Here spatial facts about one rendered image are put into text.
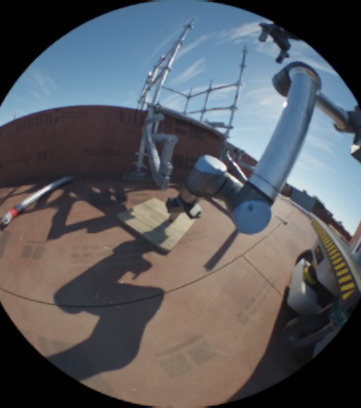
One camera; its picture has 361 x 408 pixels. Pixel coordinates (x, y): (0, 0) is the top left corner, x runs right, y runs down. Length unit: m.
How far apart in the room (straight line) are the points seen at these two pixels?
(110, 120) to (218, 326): 1.52
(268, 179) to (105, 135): 1.30
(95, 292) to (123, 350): 0.18
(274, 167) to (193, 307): 0.41
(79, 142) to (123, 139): 0.47
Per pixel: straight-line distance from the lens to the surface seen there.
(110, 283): 0.40
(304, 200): 6.14
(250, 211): 0.25
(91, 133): 1.35
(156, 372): 0.38
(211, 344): 0.40
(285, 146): 0.30
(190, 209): 0.42
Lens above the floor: 0.36
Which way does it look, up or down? 26 degrees down
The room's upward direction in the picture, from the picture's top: 16 degrees clockwise
